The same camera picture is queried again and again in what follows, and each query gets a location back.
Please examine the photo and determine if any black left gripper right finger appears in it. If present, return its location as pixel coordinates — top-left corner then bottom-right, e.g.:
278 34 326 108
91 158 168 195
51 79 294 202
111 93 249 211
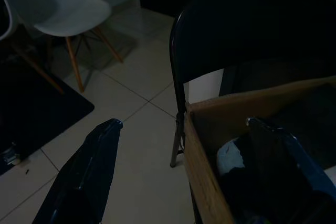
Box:
245 117 336 224

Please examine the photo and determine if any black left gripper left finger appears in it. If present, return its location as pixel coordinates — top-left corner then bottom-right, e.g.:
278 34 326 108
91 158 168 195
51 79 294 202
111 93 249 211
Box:
33 118 124 224

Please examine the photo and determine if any white crumpled trash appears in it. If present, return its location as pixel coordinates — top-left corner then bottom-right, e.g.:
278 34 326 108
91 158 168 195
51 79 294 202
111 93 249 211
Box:
217 140 246 176

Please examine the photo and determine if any small grey floor object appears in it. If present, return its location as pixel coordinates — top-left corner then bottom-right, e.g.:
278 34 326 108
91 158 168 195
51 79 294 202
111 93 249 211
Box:
2 142 20 166

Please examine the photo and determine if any small black floor mat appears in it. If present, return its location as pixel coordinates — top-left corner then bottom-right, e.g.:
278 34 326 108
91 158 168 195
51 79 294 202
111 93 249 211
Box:
0 50 95 176

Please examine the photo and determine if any cardboard box with red label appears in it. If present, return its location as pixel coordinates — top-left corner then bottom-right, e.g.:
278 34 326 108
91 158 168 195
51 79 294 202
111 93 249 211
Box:
183 76 336 224

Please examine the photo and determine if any black folding chair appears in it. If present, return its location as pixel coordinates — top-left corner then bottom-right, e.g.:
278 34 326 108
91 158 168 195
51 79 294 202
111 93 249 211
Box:
169 0 336 168

